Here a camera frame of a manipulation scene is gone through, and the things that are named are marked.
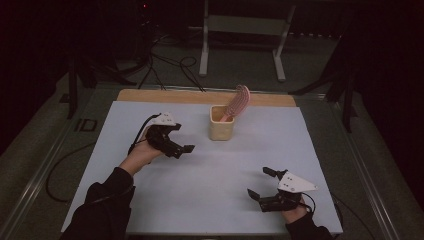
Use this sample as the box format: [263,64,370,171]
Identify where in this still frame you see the beige square cup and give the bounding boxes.
[208,104,236,142]

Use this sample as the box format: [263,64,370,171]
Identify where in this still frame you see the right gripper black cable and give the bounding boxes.
[299,191,378,240]

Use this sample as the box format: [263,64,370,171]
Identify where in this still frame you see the white table mat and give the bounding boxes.
[60,100,344,235]

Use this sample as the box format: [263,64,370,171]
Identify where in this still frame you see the black metal stand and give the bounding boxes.
[59,54,138,120]
[289,31,359,134]

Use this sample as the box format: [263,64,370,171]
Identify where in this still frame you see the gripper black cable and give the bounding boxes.
[45,113,162,204]
[299,191,378,240]

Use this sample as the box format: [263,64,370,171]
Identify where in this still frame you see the pink hairbrush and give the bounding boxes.
[219,84,252,123]

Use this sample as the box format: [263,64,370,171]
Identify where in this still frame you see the silver metal floor rail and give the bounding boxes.
[328,96,406,240]
[0,87,101,240]

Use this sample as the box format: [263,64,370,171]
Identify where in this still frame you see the person's left hand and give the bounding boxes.
[119,127,165,177]

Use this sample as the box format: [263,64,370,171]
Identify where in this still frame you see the black floor cables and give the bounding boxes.
[133,29,207,93]

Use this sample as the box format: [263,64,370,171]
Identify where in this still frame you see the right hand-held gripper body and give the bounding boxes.
[257,170,319,213]

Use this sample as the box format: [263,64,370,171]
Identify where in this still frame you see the white metal stand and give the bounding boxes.
[198,0,297,83]

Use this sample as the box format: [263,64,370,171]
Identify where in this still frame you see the black floor bracket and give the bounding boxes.
[74,118,99,133]

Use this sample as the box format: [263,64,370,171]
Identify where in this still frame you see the person's right hand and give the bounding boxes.
[280,197,313,225]

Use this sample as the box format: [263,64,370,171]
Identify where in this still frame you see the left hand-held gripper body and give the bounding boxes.
[145,111,184,159]

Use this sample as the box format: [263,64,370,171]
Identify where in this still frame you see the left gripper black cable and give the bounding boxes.
[45,113,162,204]

